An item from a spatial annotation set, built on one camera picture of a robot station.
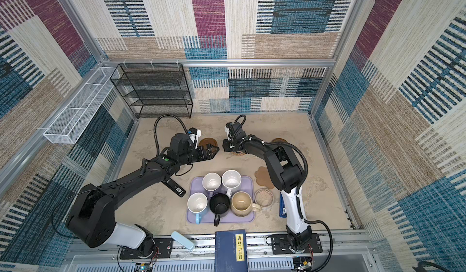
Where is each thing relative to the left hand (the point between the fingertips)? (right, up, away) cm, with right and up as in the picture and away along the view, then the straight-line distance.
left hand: (213, 147), depth 84 cm
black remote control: (-19, -19, +2) cm, 26 cm away
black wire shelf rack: (-38, +31, +25) cm, 55 cm away
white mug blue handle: (-7, -25, -1) cm, 26 cm away
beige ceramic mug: (+13, -26, +1) cm, 29 cm away
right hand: (+5, 0, +17) cm, 18 cm away
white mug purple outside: (-2, -17, +4) cm, 17 cm away
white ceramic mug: (+8, -16, +7) cm, 19 cm away
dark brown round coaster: (+35, +3, +23) cm, 42 cm away
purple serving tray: (-10, -19, +8) cm, 23 cm away
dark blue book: (+8, -40, -12) cm, 43 cm away
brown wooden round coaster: (-6, +2, +25) cm, 26 cm away
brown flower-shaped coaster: (+24, -16, +12) cm, 31 cm away
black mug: (+3, -25, -1) cm, 26 cm away
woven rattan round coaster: (+12, -3, +4) cm, 13 cm away
